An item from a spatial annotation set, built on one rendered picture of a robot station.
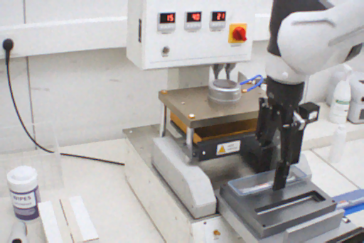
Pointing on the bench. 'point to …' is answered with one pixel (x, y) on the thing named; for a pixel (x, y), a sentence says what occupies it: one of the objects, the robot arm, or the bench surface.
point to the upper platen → (205, 133)
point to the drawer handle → (350, 236)
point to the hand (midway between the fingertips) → (272, 169)
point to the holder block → (280, 207)
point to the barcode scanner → (18, 233)
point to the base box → (158, 201)
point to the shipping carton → (67, 222)
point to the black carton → (308, 111)
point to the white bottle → (338, 144)
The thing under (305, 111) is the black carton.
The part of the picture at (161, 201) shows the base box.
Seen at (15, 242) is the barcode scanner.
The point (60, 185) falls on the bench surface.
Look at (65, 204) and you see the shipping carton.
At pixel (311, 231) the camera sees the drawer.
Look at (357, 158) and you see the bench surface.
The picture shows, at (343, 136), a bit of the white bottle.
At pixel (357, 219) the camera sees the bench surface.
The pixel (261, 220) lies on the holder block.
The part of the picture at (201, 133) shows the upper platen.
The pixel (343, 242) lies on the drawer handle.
